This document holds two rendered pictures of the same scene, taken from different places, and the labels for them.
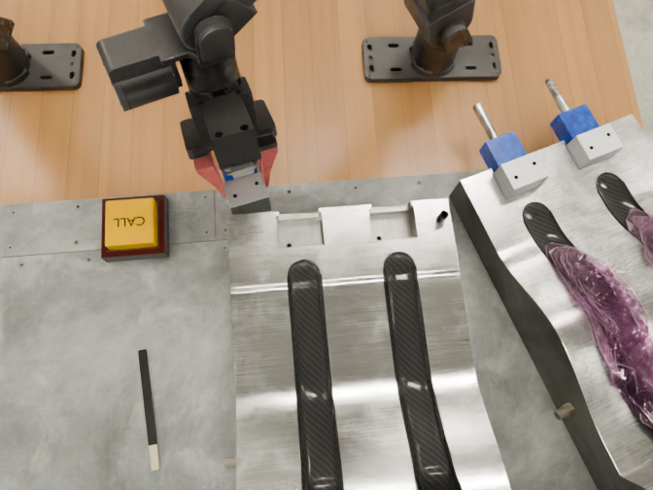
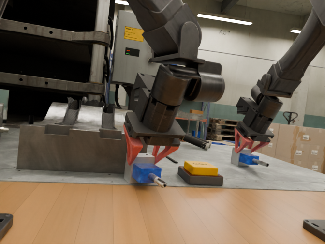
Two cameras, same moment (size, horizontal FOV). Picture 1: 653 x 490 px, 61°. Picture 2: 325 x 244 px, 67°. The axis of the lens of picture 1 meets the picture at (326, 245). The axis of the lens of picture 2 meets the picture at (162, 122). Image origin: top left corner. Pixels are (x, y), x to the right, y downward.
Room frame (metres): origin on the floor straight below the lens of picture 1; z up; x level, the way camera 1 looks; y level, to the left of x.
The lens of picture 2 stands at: (0.74, 0.14, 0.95)
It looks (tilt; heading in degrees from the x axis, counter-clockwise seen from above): 3 degrees down; 179
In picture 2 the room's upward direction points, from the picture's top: 7 degrees clockwise
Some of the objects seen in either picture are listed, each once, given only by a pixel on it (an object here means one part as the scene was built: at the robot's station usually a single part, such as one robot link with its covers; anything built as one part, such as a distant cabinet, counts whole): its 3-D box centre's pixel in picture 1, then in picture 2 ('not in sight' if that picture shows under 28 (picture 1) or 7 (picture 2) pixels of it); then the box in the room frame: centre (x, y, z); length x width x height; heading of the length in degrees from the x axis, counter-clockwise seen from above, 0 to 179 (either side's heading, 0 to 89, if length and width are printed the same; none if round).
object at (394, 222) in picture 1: (390, 225); (58, 135); (0.22, -0.07, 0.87); 0.05 x 0.05 x 0.04; 14
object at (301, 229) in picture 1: (299, 232); (110, 139); (0.19, 0.03, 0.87); 0.05 x 0.05 x 0.04; 14
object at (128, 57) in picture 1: (164, 49); (190, 67); (0.31, 0.18, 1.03); 0.12 x 0.09 x 0.12; 124
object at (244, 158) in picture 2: not in sight; (251, 159); (-0.02, 0.44, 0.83); 0.13 x 0.05 x 0.05; 23
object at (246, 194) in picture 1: (237, 164); (148, 174); (0.29, 0.13, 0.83); 0.13 x 0.05 x 0.05; 27
